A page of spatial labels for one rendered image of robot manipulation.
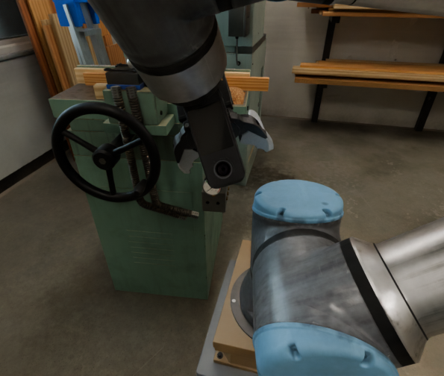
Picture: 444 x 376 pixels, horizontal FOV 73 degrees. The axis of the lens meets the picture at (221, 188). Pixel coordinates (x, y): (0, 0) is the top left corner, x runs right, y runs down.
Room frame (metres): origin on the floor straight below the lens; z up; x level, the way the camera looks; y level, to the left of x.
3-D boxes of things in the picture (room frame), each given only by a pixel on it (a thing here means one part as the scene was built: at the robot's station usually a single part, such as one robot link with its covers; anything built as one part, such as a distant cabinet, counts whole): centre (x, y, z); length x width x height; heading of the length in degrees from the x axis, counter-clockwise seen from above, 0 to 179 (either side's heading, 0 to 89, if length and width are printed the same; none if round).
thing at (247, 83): (1.02, 0.16, 0.92); 0.62 x 0.02 x 0.04; 83
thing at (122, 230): (1.15, 0.25, 0.36); 0.58 x 0.45 x 0.71; 173
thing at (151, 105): (0.84, 0.23, 0.92); 0.15 x 0.13 x 0.09; 83
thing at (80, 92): (0.92, 0.22, 0.87); 0.61 x 0.30 x 0.06; 83
